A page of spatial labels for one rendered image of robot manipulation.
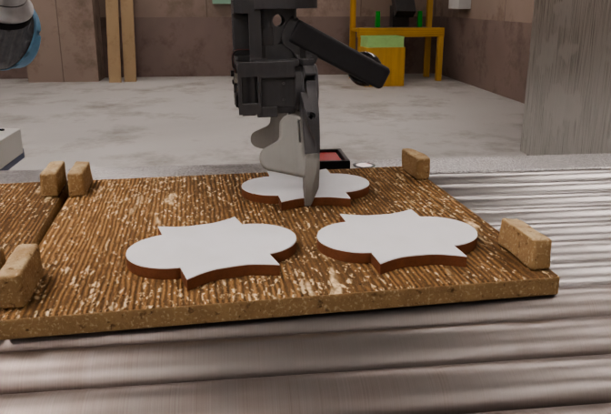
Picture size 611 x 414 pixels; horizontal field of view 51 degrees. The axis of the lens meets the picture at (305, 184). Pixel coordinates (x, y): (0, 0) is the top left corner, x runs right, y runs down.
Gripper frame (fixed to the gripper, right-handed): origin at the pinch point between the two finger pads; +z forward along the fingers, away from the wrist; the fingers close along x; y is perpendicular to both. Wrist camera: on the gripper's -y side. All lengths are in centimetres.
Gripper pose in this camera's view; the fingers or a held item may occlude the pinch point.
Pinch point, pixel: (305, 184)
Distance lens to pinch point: 70.6
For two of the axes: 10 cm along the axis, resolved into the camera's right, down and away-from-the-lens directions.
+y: -9.8, 0.6, -1.6
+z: 0.2, 9.6, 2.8
